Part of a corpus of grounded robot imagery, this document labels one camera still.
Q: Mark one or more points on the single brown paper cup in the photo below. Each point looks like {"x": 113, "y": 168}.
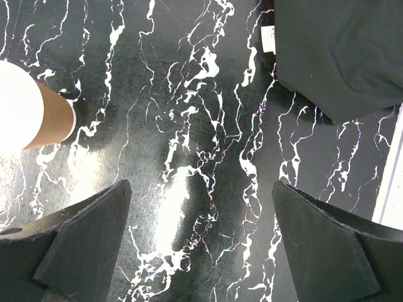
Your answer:
{"x": 32, "y": 115}

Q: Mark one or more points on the black cloth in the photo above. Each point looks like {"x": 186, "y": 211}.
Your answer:
{"x": 343, "y": 56}

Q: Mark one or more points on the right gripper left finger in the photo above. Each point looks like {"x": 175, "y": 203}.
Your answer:
{"x": 72, "y": 252}

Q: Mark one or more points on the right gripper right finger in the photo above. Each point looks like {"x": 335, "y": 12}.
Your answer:
{"x": 334, "y": 255}

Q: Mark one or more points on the aluminium frame rail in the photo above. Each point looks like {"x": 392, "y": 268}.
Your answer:
{"x": 388, "y": 206}

